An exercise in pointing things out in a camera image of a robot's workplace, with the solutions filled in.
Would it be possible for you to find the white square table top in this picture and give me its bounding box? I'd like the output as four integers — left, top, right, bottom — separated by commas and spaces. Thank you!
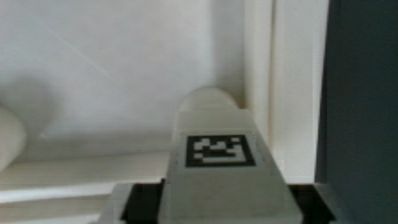
0, 0, 252, 161

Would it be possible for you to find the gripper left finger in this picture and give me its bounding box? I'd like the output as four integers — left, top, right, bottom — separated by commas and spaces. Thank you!
97, 179, 166, 224

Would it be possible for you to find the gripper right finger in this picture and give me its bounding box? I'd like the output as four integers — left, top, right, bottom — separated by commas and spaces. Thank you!
287, 184, 335, 224

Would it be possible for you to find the white U-shaped obstacle fence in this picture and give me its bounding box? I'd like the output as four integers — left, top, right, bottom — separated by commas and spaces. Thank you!
0, 0, 328, 224

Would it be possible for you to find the white table leg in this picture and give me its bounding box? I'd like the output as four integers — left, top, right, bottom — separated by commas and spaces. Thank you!
157, 88, 303, 224
0, 108, 26, 172

